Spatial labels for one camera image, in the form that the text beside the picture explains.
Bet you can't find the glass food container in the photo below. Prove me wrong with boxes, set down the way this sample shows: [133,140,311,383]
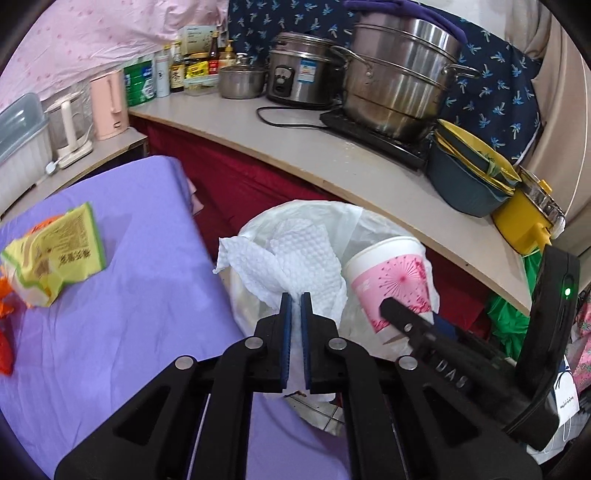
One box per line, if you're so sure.
[184,74,220,97]

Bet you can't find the dark sauce bottle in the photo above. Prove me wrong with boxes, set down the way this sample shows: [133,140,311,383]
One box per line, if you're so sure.
[207,31,220,75]

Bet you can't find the red curtain cloth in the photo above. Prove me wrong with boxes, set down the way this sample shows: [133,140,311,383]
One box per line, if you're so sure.
[129,115,532,352]

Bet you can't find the yellow electric pot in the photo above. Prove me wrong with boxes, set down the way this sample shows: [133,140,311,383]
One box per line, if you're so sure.
[490,168,568,257]

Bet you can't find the beige curtain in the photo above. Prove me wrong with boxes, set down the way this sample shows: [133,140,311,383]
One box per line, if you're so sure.
[503,0,591,232]

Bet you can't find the black induction cooker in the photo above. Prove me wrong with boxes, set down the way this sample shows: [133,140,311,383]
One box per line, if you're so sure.
[320,107,432,171]

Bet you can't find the white paper towel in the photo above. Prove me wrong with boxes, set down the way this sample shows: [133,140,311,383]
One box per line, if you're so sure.
[212,219,348,402]

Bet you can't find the purple tablecloth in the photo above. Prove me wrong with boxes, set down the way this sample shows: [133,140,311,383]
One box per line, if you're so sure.
[0,155,352,480]

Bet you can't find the black power cable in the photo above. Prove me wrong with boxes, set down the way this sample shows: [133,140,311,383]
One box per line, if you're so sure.
[256,105,326,129]

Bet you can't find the purple cloth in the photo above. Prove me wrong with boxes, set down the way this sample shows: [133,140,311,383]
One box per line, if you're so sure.
[344,0,467,47]

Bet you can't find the pink electric kettle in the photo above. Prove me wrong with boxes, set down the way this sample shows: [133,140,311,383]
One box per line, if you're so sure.
[89,70,130,141]

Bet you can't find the large steel steamer pot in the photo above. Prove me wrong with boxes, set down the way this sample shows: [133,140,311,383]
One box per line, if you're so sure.
[330,10,483,144]

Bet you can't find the glass electric kettle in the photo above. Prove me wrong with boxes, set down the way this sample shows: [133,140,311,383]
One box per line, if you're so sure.
[44,90,95,169]

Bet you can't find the white bottle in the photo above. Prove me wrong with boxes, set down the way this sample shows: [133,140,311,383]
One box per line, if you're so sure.
[154,53,171,99]

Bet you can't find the green tin can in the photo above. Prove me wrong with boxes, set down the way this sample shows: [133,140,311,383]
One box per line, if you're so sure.
[124,58,158,108]

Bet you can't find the yellow label jar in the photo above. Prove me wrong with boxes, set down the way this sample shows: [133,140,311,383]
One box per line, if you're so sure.
[184,54,209,79]

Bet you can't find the navy patterned cloth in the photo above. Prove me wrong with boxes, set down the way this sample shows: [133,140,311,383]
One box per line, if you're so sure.
[228,0,543,167]

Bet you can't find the steel rice cooker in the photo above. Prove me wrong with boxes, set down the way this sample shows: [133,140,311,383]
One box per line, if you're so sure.
[265,31,347,109]

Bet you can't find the soy sauce bottle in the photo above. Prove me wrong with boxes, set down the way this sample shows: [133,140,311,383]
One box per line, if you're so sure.
[168,42,186,94]

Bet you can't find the white paper bag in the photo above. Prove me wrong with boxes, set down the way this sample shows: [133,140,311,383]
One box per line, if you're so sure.
[551,355,583,457]

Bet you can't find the clear lidded storage box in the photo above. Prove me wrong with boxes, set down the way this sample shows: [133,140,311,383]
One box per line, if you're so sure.
[0,92,54,217]

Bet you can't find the yellow-green snack packet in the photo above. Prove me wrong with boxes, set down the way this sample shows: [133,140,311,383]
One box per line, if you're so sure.
[1,203,108,309]

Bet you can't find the small steel pot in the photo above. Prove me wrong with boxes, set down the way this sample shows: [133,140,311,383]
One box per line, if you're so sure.
[218,54,269,100]

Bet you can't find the pink floral cloth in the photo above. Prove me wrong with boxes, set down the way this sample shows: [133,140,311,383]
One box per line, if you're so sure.
[570,286,591,393]

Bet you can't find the white-lined trash bin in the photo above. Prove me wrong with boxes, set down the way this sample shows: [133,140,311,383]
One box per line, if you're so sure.
[228,199,444,352]

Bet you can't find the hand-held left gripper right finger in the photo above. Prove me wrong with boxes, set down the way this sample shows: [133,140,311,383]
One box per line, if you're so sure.
[300,292,544,480]

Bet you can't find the green plastic bag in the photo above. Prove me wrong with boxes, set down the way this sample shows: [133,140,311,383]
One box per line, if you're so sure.
[487,256,541,365]

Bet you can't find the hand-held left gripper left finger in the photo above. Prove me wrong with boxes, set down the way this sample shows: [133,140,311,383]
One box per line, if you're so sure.
[54,292,293,480]

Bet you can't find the pink paper cup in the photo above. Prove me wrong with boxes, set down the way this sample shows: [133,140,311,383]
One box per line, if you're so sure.
[344,236,439,344]

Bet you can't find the stacked teal yellow basins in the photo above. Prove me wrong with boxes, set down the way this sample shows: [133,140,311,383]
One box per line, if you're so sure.
[425,134,515,217]

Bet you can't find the pink dotted cloth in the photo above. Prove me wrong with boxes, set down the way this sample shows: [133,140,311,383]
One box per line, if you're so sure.
[0,0,232,100]

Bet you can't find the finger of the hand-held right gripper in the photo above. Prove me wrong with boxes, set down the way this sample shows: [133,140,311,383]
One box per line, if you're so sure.
[379,296,462,357]

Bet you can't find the yellow plastic colander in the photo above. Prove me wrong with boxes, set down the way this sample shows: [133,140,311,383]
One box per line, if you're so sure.
[434,119,522,197]

